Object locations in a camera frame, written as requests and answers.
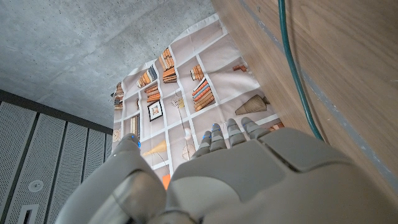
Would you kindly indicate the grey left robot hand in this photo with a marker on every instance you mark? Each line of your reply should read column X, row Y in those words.
column 248, row 180

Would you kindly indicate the printed bookshelf backdrop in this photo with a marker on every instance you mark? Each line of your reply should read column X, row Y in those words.
column 224, row 81

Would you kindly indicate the round white ceiling fixture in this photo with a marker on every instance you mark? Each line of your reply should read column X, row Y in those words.
column 35, row 185

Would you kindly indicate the rectangular white ceiling slot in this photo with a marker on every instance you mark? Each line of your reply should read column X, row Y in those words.
column 23, row 214

